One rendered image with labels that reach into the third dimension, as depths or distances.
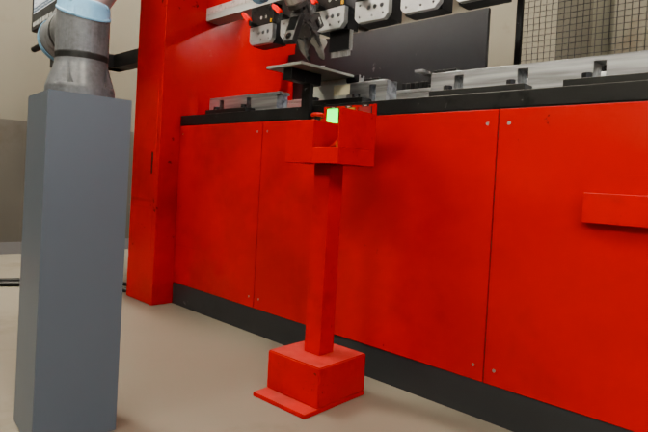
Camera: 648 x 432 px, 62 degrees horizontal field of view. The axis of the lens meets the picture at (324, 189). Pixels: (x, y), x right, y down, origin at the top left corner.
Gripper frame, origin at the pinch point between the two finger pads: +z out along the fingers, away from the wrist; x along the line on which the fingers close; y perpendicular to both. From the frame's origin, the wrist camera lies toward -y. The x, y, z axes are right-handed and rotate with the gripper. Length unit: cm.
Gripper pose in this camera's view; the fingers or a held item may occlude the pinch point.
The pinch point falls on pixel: (314, 58)
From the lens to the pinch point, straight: 198.7
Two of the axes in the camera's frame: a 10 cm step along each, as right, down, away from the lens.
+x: -7.9, -0.7, 6.1
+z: 3.4, 7.8, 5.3
